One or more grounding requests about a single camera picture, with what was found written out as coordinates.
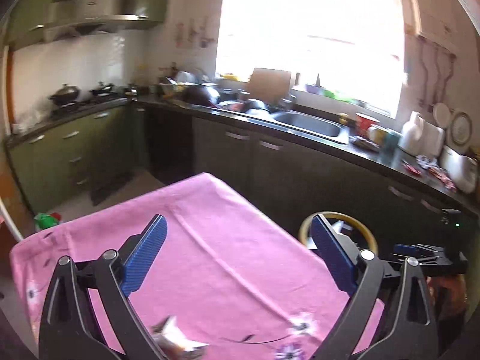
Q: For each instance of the silver snack wrapper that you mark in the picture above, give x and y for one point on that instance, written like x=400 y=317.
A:
x=173 y=341

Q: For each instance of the large black wok on counter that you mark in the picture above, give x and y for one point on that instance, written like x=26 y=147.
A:
x=201 y=95

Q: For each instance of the red cup on counter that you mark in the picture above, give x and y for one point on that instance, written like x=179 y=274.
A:
x=363 y=122

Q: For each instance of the black wok with lid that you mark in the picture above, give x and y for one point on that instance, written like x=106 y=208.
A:
x=65 y=95

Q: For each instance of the wooden cutting board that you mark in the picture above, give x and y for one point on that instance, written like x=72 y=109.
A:
x=269 y=85

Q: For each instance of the green lower kitchen cabinets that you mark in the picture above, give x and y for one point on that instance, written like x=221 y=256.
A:
x=90 y=151

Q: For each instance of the steel kitchen sink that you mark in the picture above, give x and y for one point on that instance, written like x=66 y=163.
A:
x=316 y=126

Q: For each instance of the black frying pan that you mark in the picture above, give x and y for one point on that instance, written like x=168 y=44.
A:
x=103 y=89

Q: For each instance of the white plastic jug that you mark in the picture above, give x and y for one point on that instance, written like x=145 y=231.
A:
x=419 y=137

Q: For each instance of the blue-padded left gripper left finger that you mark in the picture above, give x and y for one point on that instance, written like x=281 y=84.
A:
x=69 y=328

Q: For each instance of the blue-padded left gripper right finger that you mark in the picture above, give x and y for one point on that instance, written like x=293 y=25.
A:
x=407 y=330

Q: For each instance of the dark cabinets under sink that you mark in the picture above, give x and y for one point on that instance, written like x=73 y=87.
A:
x=289 y=175

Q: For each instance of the steel range hood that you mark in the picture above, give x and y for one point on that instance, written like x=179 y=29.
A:
x=49 y=17

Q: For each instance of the green plastic bag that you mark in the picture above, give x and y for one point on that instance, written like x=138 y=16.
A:
x=44 y=220

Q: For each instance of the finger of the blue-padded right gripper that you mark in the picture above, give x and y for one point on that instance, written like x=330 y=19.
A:
x=433 y=260

